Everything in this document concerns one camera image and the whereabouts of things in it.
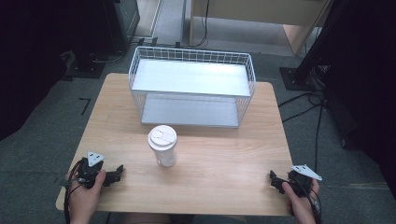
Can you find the black hanging cable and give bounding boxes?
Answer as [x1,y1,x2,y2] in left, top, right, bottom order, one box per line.
[186,0,210,49]

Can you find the person's left hand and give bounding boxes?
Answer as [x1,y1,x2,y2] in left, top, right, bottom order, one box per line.
[66,169,107,218]

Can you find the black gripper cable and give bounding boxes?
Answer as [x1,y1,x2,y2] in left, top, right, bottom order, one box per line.
[297,178,323,224]
[63,158,87,224]

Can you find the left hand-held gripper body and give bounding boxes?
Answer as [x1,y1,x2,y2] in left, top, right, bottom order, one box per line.
[76,150,108,189]

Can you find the black floor cable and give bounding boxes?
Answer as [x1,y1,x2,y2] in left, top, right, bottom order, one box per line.
[313,102,325,174]
[277,89,327,124]

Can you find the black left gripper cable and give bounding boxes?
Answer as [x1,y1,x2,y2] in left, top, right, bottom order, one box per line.
[63,158,87,224]

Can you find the person's right hand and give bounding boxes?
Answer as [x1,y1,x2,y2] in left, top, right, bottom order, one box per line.
[281,179,322,224]

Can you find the white cup with lid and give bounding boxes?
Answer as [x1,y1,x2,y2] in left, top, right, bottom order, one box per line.
[147,124,178,168]

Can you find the white wire shelf rack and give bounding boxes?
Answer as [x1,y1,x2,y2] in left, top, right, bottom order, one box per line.
[127,45,258,130]

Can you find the black stand base plate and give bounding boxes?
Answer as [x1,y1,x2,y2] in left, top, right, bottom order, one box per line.
[64,50,106,79]

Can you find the dark cabinet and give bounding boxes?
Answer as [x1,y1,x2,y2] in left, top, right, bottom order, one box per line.
[101,0,141,54]

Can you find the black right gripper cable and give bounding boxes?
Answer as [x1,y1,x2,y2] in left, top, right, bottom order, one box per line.
[297,178,323,224]

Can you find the light wooden desk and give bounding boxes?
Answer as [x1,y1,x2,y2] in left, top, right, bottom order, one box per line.
[189,0,332,56]

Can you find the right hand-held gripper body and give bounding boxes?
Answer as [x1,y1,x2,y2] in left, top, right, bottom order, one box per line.
[287,163,323,199]

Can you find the black metal stand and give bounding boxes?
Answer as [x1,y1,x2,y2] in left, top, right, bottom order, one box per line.
[278,0,347,92]

